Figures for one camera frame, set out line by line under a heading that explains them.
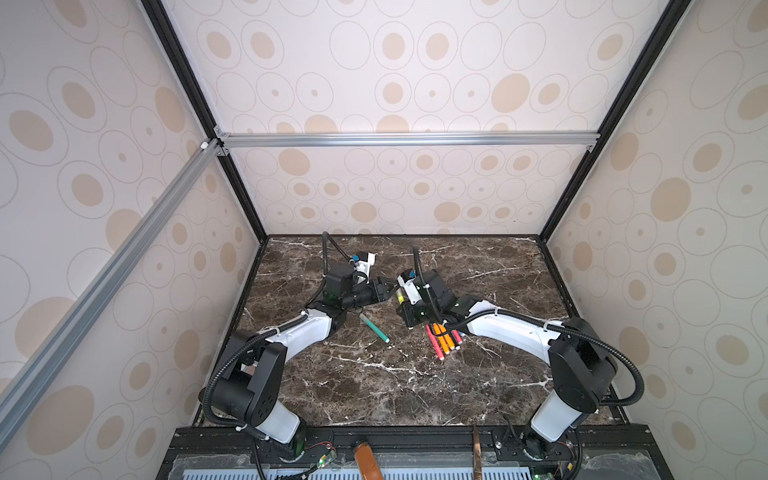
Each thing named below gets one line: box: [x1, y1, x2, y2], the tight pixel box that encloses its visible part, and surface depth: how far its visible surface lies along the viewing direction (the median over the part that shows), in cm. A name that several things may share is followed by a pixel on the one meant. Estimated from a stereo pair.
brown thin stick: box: [473, 425, 483, 480], surface depth 73 cm
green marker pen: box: [359, 313, 390, 343], surface depth 96 cm
